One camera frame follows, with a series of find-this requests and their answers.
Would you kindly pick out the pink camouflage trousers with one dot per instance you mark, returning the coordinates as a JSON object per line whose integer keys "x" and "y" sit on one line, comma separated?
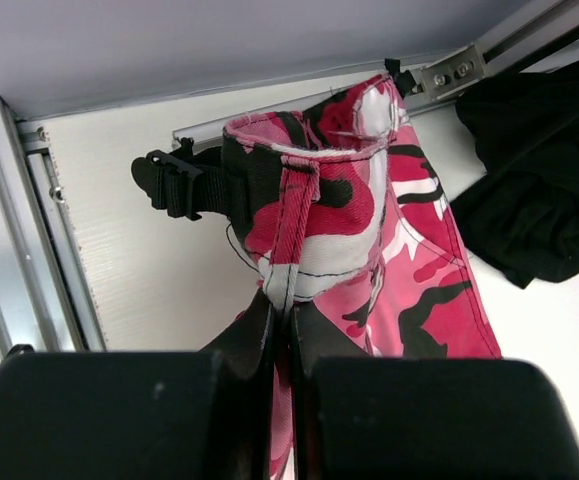
{"x": 335, "y": 206}

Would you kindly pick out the black garment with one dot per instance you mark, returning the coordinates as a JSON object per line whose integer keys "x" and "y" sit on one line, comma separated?
{"x": 522, "y": 217}

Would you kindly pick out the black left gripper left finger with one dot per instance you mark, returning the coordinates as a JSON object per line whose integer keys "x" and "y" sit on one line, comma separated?
{"x": 143, "y": 415}

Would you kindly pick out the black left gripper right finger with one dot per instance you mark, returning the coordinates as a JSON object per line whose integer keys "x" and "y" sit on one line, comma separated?
{"x": 363, "y": 417}

